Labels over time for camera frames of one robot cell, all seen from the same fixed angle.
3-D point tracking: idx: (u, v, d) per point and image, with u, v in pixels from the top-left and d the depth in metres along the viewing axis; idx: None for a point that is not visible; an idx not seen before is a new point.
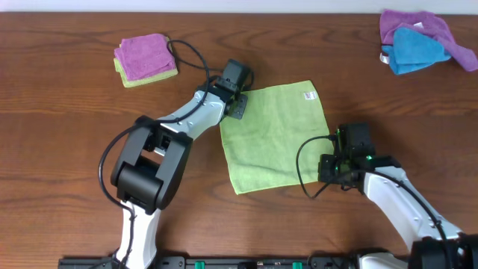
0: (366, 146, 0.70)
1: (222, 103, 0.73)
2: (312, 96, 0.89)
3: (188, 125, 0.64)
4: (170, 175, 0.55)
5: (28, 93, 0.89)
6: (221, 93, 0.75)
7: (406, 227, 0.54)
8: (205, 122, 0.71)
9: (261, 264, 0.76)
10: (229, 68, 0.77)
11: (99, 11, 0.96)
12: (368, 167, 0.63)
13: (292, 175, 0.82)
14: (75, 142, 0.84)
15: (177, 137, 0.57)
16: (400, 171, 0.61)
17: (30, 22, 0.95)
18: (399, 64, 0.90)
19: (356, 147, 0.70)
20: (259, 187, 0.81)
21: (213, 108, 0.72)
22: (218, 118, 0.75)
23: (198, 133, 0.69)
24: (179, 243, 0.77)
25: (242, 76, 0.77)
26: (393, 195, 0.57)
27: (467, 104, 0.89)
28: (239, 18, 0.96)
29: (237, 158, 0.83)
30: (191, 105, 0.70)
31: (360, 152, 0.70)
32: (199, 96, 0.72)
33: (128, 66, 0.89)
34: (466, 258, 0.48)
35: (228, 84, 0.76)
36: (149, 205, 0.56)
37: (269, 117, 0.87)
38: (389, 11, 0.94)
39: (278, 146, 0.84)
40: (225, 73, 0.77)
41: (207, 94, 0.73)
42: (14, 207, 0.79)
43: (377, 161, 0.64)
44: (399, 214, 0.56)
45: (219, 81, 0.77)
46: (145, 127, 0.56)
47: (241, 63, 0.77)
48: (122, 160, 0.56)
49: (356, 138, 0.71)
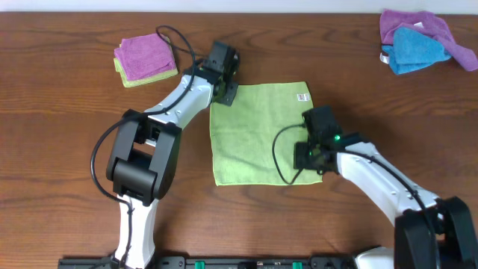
0: (333, 127, 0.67)
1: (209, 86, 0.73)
2: (305, 98, 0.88)
3: (175, 115, 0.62)
4: (161, 164, 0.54)
5: (28, 93, 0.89)
6: (208, 74, 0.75)
7: (384, 202, 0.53)
8: (193, 109, 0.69)
9: (261, 264, 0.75)
10: (214, 49, 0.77)
11: (100, 11, 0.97)
12: (338, 146, 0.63)
13: (275, 172, 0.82)
14: (75, 141, 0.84)
15: (166, 127, 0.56)
16: (370, 147, 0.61)
17: (31, 22, 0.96)
18: (399, 64, 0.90)
19: (323, 131, 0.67)
20: (240, 181, 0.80)
21: (199, 93, 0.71)
22: (208, 101, 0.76)
23: (186, 122, 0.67)
24: (179, 243, 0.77)
25: (227, 57, 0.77)
26: (367, 170, 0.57)
27: (467, 104, 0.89)
28: (238, 17, 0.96)
29: (223, 151, 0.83)
30: (178, 93, 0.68)
31: (329, 135, 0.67)
32: (185, 81, 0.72)
33: (127, 66, 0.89)
34: (446, 223, 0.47)
35: (215, 66, 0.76)
36: (146, 196, 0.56)
37: (259, 113, 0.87)
38: (389, 11, 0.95)
39: (265, 143, 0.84)
40: (211, 56, 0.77)
41: (193, 78, 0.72)
42: (13, 207, 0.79)
43: (349, 140, 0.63)
44: (376, 190, 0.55)
45: (205, 63, 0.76)
46: (134, 121, 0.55)
47: (226, 43, 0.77)
48: (115, 155, 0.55)
49: (320, 122, 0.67)
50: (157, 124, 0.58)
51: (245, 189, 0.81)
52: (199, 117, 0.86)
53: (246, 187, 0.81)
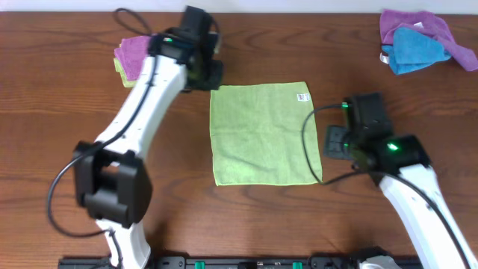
0: (381, 125, 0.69)
1: (179, 66, 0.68)
2: (305, 98, 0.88)
3: (137, 132, 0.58)
4: (129, 198, 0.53)
5: (28, 93, 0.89)
6: (178, 45, 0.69)
7: (433, 264, 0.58)
8: (161, 102, 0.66)
9: (261, 264, 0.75)
10: (187, 17, 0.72)
11: (99, 11, 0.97)
12: (388, 161, 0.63)
13: (275, 172, 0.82)
14: (75, 141, 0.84)
15: (125, 158, 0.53)
16: (432, 185, 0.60)
17: (31, 22, 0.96)
18: (399, 64, 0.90)
19: (369, 126, 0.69)
20: (240, 181, 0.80)
21: (166, 83, 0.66)
22: (181, 84, 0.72)
23: (154, 127, 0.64)
24: (179, 243, 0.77)
25: (201, 24, 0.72)
26: (426, 221, 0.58)
27: (467, 103, 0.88)
28: (239, 17, 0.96)
29: (223, 151, 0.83)
30: (137, 96, 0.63)
31: (375, 134, 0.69)
32: (148, 71, 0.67)
33: (127, 66, 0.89)
34: None
35: (187, 34, 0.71)
36: (124, 223, 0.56)
37: (259, 113, 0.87)
38: (389, 11, 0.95)
39: (265, 143, 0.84)
40: (183, 25, 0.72)
41: (156, 60, 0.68)
42: (13, 207, 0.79)
43: (404, 156, 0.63)
44: (429, 247, 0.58)
45: (176, 33, 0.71)
46: (89, 155, 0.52)
47: (199, 9, 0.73)
48: (80, 191, 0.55)
49: (368, 116, 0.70)
50: (116, 155, 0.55)
51: (245, 189, 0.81)
52: (199, 117, 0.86)
53: (246, 187, 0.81)
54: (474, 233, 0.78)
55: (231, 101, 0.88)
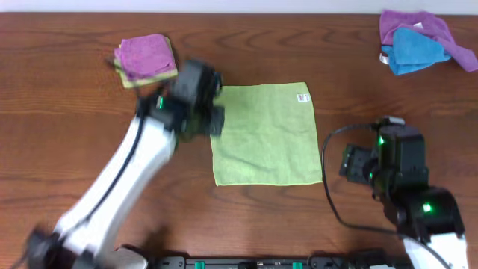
0: (418, 171, 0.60)
1: (166, 135, 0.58)
2: (305, 98, 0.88)
3: (113, 202, 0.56)
4: None
5: (28, 93, 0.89)
6: (171, 106, 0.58)
7: None
8: (145, 177, 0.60)
9: (261, 264, 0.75)
10: (184, 72, 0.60)
11: (100, 11, 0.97)
12: (417, 223, 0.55)
13: (275, 172, 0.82)
14: (75, 141, 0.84)
15: (84, 255, 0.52)
16: (461, 258, 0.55)
17: (31, 22, 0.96)
18: (398, 64, 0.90)
19: (405, 173, 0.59)
20: (240, 181, 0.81)
21: (149, 158, 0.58)
22: (160, 160, 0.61)
23: (141, 187, 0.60)
24: (179, 243, 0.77)
25: (202, 83, 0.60)
26: None
27: (467, 104, 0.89)
28: (239, 18, 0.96)
29: (223, 151, 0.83)
30: (121, 188, 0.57)
31: (411, 182, 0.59)
32: (131, 143, 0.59)
33: (128, 66, 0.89)
34: None
35: (186, 94, 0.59)
36: None
37: (259, 114, 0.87)
38: (389, 11, 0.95)
39: (265, 143, 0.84)
40: (179, 76, 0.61)
41: (142, 125, 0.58)
42: (13, 207, 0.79)
43: (438, 218, 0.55)
44: None
45: (172, 87, 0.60)
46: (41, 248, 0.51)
47: (201, 64, 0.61)
48: None
49: (405, 161, 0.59)
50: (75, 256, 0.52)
51: (245, 188, 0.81)
52: None
53: (246, 187, 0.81)
54: (473, 233, 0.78)
55: (231, 101, 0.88)
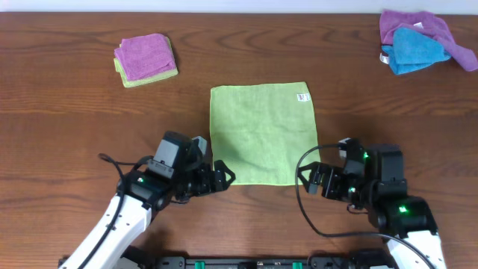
0: (397, 183, 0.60)
1: (146, 210, 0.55)
2: (305, 98, 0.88)
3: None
4: None
5: (28, 93, 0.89)
6: (150, 184, 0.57)
7: None
8: (122, 246, 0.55)
9: (261, 264, 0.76)
10: (163, 147, 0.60)
11: (99, 11, 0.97)
12: (395, 221, 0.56)
13: (275, 172, 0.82)
14: (75, 141, 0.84)
15: None
16: (437, 250, 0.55)
17: (30, 22, 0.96)
18: (399, 64, 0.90)
19: (385, 183, 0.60)
20: (240, 181, 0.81)
21: (129, 228, 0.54)
22: (144, 226, 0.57)
23: (116, 258, 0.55)
24: (179, 243, 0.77)
25: (180, 158, 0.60)
26: None
27: (467, 104, 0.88)
28: (239, 17, 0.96)
29: (224, 151, 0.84)
30: (106, 250, 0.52)
31: (390, 193, 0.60)
32: (110, 214, 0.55)
33: (127, 66, 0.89)
34: None
35: (163, 169, 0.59)
36: None
37: (260, 114, 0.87)
38: (389, 11, 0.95)
39: (265, 143, 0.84)
40: (159, 155, 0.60)
41: (122, 200, 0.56)
42: (13, 207, 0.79)
43: (412, 219, 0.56)
44: None
45: (151, 164, 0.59)
46: None
47: (179, 139, 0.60)
48: None
49: (387, 171, 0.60)
50: None
51: (245, 188, 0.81)
52: (199, 117, 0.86)
53: (246, 187, 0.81)
54: (473, 233, 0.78)
55: (231, 101, 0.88)
